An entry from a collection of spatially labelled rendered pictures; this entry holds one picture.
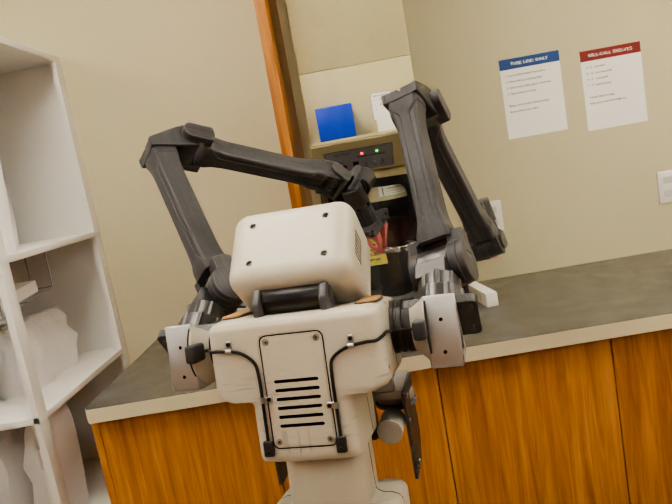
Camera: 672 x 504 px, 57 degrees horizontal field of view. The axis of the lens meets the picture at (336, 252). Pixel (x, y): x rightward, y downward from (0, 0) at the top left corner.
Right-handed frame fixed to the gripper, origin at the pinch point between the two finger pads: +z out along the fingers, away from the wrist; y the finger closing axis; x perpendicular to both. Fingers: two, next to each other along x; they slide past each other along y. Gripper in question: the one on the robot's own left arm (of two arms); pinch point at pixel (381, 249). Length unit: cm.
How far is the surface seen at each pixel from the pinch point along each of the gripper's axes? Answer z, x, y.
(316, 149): -27.5, -13.7, -10.0
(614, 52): 4, 37, -114
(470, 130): 6, -5, -77
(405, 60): -35, 2, -42
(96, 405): -1, -57, 63
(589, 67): 5, 30, -107
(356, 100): -31.1, -9.8, -30.1
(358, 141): -24.5, -4.5, -16.3
